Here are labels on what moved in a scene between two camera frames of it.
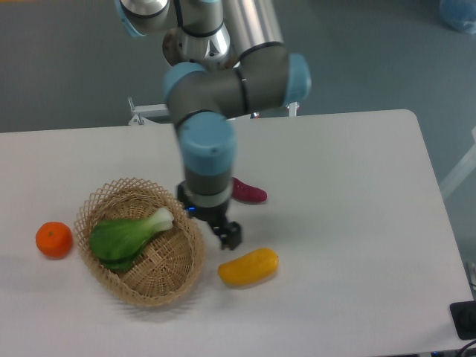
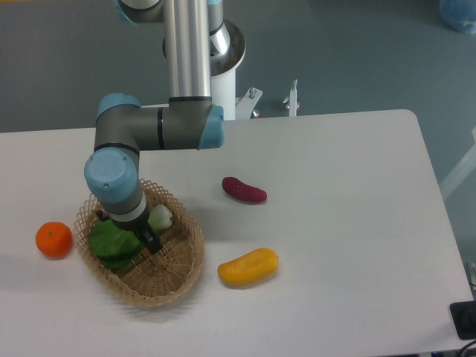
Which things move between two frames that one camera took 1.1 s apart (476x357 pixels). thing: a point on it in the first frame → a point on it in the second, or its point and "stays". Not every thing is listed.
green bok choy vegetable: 117,242 stays
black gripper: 215,214 → 137,224
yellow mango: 253,267 stays
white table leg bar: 464,168 stays
